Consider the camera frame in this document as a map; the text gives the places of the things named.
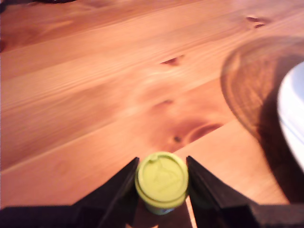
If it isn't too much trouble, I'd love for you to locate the white plate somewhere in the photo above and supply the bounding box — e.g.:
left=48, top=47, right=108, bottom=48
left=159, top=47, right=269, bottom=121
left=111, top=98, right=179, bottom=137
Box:
left=277, top=62, right=304, bottom=172

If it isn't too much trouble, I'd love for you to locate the green coffee capsule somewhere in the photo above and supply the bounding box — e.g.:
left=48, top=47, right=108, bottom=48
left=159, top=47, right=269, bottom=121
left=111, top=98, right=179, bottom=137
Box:
left=134, top=152, right=190, bottom=216

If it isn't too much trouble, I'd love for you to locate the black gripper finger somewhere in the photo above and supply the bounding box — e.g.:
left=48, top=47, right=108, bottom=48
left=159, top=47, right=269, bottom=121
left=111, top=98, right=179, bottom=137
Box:
left=75, top=156, right=141, bottom=228
left=186, top=155, right=260, bottom=228

